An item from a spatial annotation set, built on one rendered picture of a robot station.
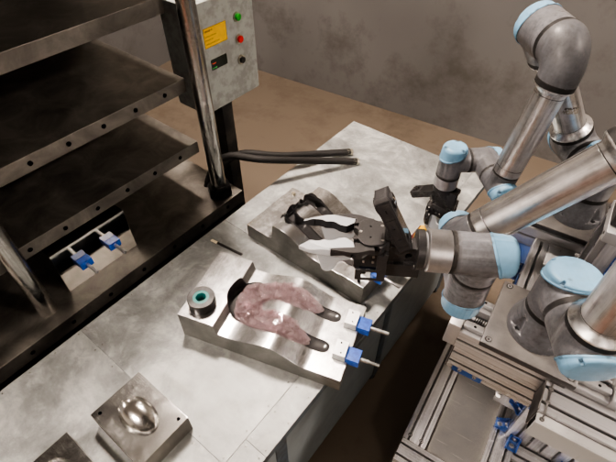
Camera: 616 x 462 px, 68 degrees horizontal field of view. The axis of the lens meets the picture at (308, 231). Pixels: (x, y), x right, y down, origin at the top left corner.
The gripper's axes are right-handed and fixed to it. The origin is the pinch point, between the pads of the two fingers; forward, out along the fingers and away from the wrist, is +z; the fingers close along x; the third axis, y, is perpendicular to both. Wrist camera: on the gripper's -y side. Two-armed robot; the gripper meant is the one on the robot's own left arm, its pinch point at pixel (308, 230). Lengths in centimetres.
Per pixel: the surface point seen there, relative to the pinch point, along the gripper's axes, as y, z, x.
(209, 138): 27, 45, 84
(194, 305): 48, 34, 23
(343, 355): 56, -9, 17
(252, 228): 52, 27, 65
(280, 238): 49, 15, 57
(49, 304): 59, 85, 28
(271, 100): 104, 65, 310
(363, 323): 55, -14, 29
